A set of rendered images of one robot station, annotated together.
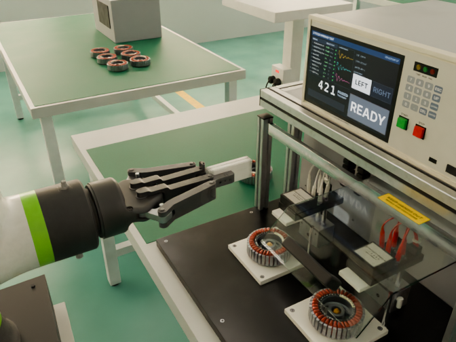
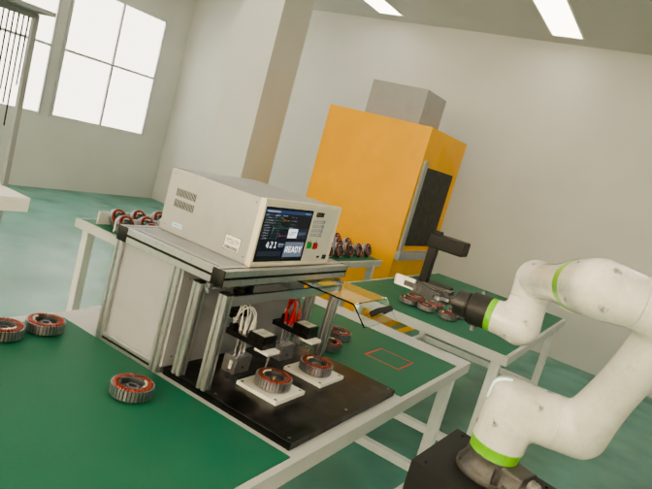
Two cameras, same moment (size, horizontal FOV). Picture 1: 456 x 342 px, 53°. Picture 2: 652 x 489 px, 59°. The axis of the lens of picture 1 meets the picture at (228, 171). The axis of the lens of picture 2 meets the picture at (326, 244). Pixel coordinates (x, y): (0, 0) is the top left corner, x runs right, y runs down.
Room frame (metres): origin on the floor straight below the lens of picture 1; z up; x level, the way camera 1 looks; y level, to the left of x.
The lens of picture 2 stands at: (1.68, 1.33, 1.49)
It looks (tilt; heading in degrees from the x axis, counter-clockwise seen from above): 9 degrees down; 239
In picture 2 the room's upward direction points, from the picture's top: 16 degrees clockwise
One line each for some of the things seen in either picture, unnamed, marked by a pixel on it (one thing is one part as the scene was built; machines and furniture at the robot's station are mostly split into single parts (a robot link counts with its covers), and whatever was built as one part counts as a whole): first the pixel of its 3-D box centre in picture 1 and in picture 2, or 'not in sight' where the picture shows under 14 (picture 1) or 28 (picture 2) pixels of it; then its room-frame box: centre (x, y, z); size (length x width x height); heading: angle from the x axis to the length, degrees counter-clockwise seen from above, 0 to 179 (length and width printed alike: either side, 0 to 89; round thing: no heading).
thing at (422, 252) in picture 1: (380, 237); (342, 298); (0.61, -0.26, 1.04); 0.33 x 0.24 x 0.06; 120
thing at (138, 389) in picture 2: (254, 172); (132, 387); (1.28, -0.09, 0.77); 0.11 x 0.11 x 0.04
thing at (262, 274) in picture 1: (269, 254); (271, 387); (0.87, -0.10, 0.78); 0.15 x 0.15 x 0.01; 30
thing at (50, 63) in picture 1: (104, 98); not in sight; (2.93, 0.84, 0.38); 1.85 x 1.10 x 0.75; 30
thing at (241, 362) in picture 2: not in sight; (237, 361); (0.94, -0.23, 0.80); 0.08 x 0.05 x 0.06; 30
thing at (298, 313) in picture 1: (334, 321); (313, 373); (0.66, -0.22, 0.78); 0.15 x 0.15 x 0.01; 30
